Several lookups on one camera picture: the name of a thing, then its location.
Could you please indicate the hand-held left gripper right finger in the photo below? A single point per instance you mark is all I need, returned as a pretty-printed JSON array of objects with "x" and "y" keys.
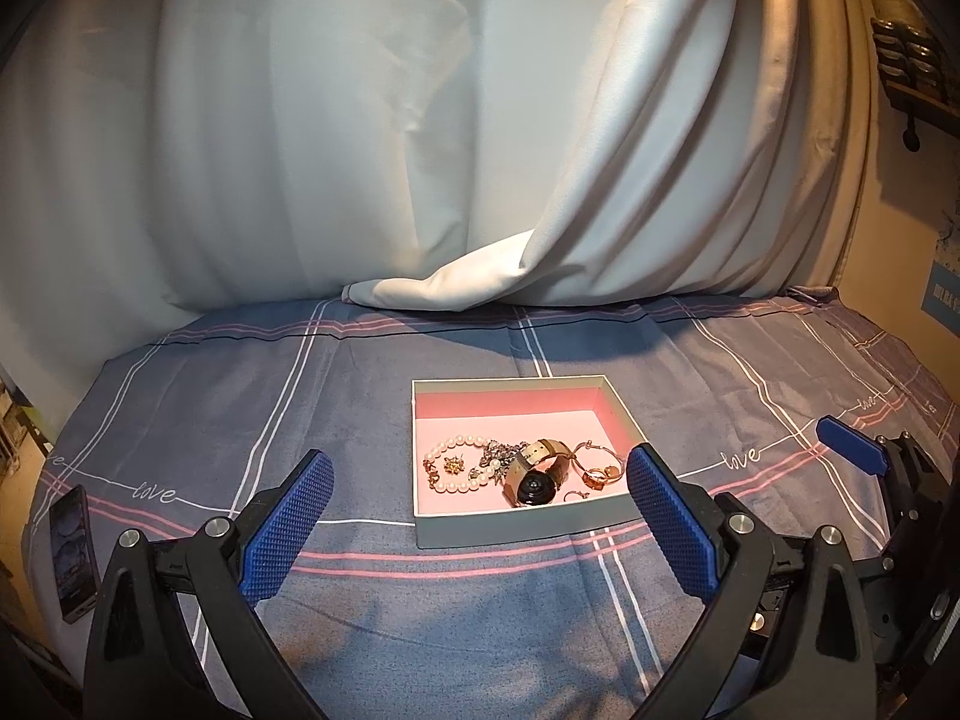
[{"x": 667, "y": 525}]

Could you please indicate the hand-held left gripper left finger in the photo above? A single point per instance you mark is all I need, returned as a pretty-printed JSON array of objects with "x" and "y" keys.
[{"x": 289, "y": 525}]

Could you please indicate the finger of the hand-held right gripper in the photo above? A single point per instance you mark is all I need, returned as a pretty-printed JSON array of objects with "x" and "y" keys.
[{"x": 847, "y": 444}]

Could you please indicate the pink-lined jewelry box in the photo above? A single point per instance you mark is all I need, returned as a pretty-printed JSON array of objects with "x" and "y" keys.
[{"x": 450, "y": 525}]

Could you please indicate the large gold hoop earring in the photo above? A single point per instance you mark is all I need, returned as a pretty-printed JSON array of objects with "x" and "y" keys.
[{"x": 611, "y": 454}]

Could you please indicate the small gold hoop earring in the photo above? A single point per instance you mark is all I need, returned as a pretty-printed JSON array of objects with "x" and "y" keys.
[{"x": 576, "y": 496}]

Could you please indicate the gold star brooch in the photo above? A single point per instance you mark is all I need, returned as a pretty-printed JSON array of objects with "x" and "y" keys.
[{"x": 451, "y": 463}]

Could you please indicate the grey plaid bed sheet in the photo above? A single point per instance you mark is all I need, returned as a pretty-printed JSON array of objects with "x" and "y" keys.
[{"x": 450, "y": 615}]

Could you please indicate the black rectangular device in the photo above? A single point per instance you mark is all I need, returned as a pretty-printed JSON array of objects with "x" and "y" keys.
[{"x": 73, "y": 555}]

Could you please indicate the shelf with boxes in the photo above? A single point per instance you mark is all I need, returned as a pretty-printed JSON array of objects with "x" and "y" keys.
[{"x": 11, "y": 420}]

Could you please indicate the white draped cloth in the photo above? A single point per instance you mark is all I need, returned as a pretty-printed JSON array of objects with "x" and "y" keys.
[{"x": 375, "y": 127}]

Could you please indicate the blue wall poster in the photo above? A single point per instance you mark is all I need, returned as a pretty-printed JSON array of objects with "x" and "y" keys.
[{"x": 946, "y": 277}]

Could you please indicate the dark wall shelf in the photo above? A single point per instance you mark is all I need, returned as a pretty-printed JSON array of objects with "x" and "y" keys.
[{"x": 911, "y": 52}]

